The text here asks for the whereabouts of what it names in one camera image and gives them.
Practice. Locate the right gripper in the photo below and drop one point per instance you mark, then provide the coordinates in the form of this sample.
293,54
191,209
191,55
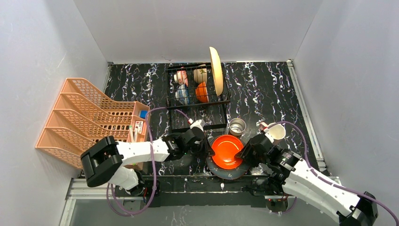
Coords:
248,151

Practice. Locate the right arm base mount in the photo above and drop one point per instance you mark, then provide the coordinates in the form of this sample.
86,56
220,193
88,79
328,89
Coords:
277,201

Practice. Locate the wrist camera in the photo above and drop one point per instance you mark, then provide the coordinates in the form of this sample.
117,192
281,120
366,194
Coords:
198,124
267,133

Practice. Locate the yellow plate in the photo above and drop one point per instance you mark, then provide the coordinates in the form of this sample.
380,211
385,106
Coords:
216,71

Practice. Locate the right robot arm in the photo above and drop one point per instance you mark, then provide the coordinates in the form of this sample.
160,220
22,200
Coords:
291,175

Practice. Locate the pink mug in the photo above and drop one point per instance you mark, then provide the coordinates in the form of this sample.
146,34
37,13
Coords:
277,130

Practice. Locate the red white card box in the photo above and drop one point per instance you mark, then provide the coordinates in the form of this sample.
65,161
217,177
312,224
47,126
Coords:
138,127

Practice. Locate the orange red plate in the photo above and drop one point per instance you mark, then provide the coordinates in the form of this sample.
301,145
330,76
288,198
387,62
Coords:
225,148

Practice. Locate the blue floral bowl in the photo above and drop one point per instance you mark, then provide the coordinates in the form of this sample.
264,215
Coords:
182,95

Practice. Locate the stainless steel cup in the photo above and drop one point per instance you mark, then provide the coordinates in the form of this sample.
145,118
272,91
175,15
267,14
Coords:
236,127

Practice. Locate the orange glossy bowl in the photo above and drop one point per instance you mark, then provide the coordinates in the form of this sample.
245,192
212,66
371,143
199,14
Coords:
201,93

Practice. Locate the dark teal plate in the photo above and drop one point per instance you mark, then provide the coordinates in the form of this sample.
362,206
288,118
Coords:
224,173

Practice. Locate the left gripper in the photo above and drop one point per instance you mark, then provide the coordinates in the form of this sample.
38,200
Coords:
203,143

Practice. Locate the blue eraser block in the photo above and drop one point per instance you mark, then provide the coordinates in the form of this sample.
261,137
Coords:
143,114

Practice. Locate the orange patterned bowl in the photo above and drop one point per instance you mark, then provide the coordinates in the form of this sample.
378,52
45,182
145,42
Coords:
180,77

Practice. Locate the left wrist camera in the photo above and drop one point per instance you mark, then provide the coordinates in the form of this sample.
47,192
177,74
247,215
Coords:
198,124

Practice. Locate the black wire dish rack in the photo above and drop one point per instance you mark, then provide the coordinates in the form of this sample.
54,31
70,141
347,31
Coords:
192,92

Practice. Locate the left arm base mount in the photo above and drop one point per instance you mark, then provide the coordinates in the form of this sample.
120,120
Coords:
144,189

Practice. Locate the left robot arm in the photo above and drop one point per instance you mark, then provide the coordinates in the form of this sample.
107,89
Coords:
106,161

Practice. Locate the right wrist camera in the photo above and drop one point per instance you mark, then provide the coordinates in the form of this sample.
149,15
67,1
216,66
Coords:
267,133

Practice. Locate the orange file organizer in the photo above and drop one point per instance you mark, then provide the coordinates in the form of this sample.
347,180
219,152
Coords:
80,117

